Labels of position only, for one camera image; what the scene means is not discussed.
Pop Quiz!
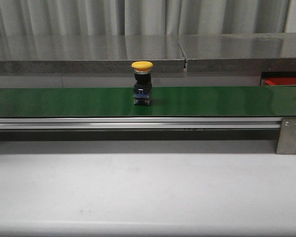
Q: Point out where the right grey stone slab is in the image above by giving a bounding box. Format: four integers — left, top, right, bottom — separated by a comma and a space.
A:
178, 33, 296, 73

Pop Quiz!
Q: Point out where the grey stone slab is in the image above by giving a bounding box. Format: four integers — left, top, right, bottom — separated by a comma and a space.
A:
178, 33, 296, 73
0, 36, 185, 75

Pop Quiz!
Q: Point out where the red plastic tray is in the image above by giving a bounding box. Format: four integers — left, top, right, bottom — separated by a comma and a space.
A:
264, 78, 296, 86

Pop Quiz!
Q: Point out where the green conveyor belt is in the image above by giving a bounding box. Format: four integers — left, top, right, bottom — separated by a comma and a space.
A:
0, 86, 296, 118

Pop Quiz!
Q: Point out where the left grey stone slab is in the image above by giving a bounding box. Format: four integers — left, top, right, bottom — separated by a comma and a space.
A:
0, 36, 185, 75

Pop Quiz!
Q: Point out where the white pleated curtain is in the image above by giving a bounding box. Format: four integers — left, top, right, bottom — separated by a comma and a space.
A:
0, 0, 290, 36

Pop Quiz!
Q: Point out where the steel conveyor support bracket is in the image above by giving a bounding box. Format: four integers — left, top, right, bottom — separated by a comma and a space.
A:
276, 117, 296, 155

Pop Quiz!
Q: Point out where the aluminium conveyor side rail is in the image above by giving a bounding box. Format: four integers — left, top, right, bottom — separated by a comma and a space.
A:
0, 117, 283, 130

